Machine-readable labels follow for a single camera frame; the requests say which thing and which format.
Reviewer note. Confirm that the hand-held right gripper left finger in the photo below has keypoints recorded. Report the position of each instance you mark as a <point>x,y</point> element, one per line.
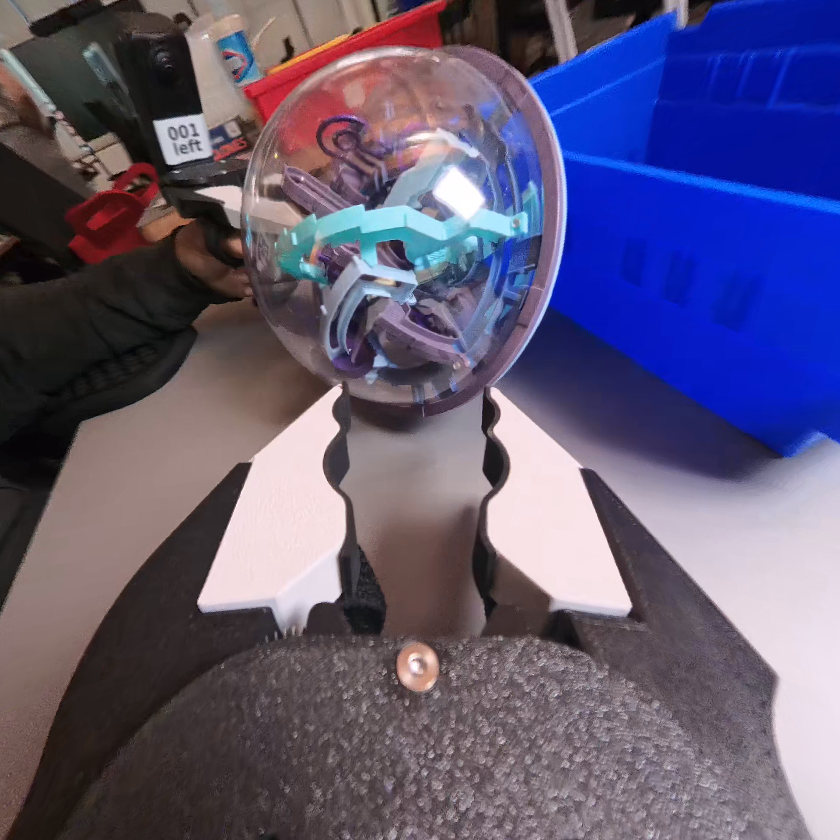
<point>269,538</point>

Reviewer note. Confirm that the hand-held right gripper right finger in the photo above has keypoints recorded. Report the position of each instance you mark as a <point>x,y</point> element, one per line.
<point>558,538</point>

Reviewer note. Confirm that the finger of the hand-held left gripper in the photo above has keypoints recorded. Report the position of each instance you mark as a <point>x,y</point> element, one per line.
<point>226,203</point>

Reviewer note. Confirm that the clear plastic maze ball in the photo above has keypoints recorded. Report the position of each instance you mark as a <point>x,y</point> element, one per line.
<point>407,229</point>

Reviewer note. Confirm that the person's left forearm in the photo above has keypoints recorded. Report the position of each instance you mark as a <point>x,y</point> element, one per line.
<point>85,328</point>

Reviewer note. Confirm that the person's left hand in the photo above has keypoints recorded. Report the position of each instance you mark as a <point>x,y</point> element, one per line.
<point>210,269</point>

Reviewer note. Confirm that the wipes canister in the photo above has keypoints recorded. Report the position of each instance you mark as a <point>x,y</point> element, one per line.
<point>226,59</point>

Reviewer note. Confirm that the red ribbed plastic bin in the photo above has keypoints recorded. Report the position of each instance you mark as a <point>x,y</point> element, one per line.
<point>308,72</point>

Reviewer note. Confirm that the yellow plastic bin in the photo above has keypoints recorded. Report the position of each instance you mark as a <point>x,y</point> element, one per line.
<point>315,56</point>

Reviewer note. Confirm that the blue plastic bin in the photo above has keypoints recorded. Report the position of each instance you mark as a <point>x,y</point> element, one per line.
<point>689,229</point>

